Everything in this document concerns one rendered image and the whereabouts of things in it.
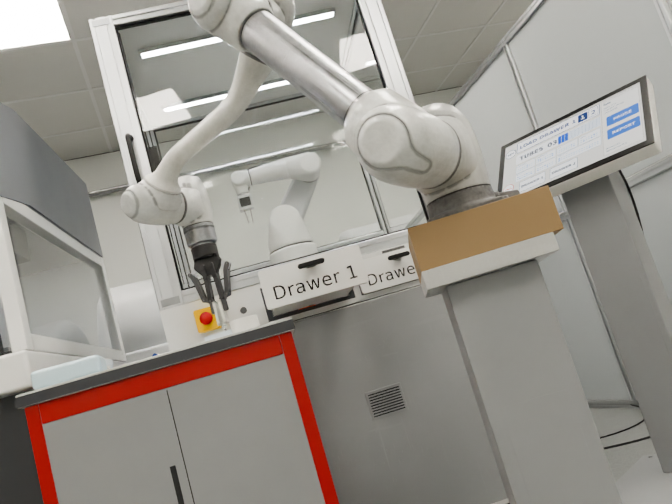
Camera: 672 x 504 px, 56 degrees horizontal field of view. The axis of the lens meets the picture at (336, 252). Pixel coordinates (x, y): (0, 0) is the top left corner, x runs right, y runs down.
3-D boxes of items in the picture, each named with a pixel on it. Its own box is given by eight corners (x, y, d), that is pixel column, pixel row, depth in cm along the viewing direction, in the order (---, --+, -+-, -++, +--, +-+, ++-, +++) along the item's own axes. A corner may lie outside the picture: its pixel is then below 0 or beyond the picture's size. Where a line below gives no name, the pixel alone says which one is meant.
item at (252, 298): (471, 269, 214) (457, 229, 217) (170, 355, 200) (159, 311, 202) (412, 303, 307) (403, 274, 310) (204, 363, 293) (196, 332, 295)
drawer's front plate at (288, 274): (369, 281, 176) (358, 243, 178) (267, 310, 172) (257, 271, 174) (368, 282, 178) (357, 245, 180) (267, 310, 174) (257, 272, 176)
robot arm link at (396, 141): (477, 142, 134) (434, 127, 115) (433, 205, 139) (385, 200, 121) (252, -22, 165) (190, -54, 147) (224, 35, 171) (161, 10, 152)
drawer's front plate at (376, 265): (445, 270, 212) (435, 239, 214) (363, 294, 208) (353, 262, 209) (444, 271, 213) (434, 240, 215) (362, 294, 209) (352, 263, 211)
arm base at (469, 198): (528, 194, 136) (520, 169, 137) (428, 225, 138) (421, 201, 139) (516, 210, 154) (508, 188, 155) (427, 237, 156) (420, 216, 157)
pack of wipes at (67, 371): (109, 373, 153) (104, 355, 154) (102, 372, 144) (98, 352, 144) (43, 392, 149) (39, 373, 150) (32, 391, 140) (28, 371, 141)
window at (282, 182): (429, 223, 218) (349, -22, 234) (182, 291, 206) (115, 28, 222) (429, 224, 219) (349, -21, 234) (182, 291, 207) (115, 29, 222)
